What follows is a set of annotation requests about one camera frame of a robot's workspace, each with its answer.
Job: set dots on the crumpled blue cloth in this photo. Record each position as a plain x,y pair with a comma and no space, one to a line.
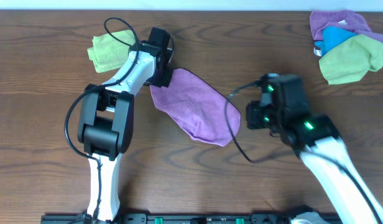
332,37

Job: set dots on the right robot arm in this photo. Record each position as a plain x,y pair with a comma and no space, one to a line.
284,109

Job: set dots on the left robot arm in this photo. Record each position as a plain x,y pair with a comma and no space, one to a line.
107,119

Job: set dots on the pink microfiber cloth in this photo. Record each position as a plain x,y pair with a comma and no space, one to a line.
200,110

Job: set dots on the crumpled purple cloth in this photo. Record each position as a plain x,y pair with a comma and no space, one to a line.
343,19

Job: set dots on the folded light green cloth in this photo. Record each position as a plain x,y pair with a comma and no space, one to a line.
109,54

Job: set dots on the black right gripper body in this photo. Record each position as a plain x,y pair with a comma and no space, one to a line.
255,115

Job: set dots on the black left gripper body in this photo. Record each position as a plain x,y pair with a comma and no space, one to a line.
162,78

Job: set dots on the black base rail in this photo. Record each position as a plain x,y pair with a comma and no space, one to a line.
142,218

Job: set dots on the crumpled green cloth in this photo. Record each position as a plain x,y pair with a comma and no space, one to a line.
351,60

